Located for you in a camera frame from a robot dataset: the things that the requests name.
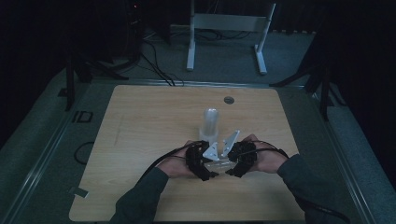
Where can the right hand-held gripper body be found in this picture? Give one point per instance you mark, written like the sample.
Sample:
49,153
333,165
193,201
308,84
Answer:
243,154

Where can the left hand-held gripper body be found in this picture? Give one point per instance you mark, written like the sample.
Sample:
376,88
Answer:
194,158

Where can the single clear plastic cup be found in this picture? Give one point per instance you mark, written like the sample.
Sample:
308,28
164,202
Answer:
219,165

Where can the person's left hand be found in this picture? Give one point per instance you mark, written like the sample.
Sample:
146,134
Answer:
177,165

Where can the person's right hand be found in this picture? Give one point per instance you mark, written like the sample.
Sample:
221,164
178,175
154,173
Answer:
266,158

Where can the black tripod stand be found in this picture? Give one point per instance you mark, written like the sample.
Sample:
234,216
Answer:
323,90
70,81

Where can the grey tape piece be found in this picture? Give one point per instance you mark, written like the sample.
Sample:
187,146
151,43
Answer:
79,192

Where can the white metal stand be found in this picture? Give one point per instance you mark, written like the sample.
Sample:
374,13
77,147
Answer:
227,22

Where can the dark computer tower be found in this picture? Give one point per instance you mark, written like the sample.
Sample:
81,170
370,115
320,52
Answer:
124,28

